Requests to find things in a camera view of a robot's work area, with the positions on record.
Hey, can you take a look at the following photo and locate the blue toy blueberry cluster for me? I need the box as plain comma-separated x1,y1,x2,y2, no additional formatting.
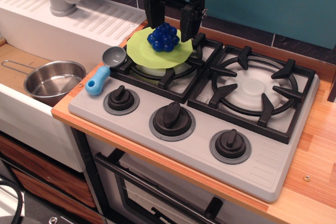
147,23,180,52

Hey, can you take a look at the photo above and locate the grey spoon with blue handle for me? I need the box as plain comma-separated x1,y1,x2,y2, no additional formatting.
85,46,127,96

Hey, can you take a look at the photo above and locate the lime green plastic plate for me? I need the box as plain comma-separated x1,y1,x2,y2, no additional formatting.
126,27,193,69

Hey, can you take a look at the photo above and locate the white toy sink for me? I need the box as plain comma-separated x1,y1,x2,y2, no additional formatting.
1,0,145,172

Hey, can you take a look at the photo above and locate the small steel pot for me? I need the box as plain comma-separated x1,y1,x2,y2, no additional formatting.
2,60,86,107

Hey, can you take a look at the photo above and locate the black left burner grate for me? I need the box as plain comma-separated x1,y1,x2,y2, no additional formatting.
110,33,224,103

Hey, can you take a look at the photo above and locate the black burner grate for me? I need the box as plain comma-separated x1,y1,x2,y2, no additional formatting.
187,46,319,144
110,33,224,103

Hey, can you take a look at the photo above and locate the black left stove knob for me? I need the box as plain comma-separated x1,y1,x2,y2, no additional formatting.
103,85,140,116

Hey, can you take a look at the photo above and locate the black stove knob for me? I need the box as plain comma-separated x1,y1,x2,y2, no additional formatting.
149,102,196,142
209,129,251,165
103,85,140,116

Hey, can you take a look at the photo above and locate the black middle stove knob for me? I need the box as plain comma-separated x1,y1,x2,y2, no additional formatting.
149,102,196,142

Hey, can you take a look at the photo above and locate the grey toy stove top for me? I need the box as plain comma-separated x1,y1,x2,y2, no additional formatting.
68,25,320,202

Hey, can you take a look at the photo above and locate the black right burner grate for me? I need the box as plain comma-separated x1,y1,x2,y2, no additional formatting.
187,46,319,144

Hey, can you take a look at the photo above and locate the black right stove knob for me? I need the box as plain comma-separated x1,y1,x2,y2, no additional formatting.
209,129,251,165

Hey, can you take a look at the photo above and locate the upper wooden drawer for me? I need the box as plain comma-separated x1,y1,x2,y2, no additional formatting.
1,133,88,190

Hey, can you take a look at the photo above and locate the wooden drawer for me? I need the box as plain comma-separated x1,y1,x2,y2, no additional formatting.
12,168,96,209
1,133,88,190

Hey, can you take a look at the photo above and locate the toy oven door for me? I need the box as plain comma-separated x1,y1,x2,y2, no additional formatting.
87,136,271,223

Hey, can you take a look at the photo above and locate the lower wooden drawer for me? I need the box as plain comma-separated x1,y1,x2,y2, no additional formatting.
12,168,96,209

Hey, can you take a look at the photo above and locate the black oven door handle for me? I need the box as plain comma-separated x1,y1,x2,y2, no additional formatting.
94,153,223,223

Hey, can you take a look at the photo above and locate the black braided cable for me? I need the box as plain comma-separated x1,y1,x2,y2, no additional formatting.
0,180,26,222

